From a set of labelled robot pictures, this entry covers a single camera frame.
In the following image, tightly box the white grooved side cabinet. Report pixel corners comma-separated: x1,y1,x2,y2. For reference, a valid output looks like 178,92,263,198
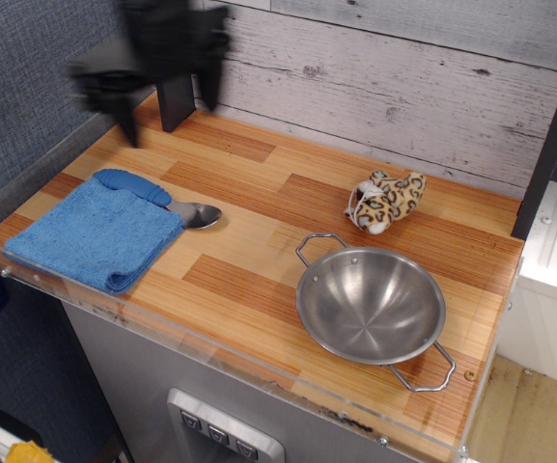
497,181,557,380

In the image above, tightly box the silver dispenser button panel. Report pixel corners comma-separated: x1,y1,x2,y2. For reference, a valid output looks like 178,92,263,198
167,388,286,462

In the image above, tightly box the leopard print plush toy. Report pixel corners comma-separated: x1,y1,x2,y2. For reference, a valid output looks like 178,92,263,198
345,171,428,235

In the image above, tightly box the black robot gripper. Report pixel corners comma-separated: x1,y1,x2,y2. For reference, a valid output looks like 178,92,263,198
68,1,230,148

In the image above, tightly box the dark left vertical post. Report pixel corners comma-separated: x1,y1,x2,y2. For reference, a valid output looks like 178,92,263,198
156,74,196,132

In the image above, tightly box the yellow object at bottom left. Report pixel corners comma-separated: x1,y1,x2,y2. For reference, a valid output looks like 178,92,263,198
5,441,54,463

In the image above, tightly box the blue towel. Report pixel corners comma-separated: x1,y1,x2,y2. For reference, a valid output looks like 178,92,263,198
4,177,184,294

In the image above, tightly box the blue handled metal spoon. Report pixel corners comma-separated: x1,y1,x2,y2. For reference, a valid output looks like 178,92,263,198
93,169,222,230

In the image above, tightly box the stainless steel bowl with handles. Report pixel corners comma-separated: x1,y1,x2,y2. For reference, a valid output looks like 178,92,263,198
295,240,456,393

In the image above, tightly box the clear acrylic table guard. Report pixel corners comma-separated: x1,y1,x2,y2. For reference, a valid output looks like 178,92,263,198
0,96,523,462

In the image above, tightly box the dark right vertical post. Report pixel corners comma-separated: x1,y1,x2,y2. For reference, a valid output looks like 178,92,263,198
511,108,557,240

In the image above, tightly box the dark vertical post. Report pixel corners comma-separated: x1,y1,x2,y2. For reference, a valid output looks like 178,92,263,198
156,74,196,132
511,108,557,240

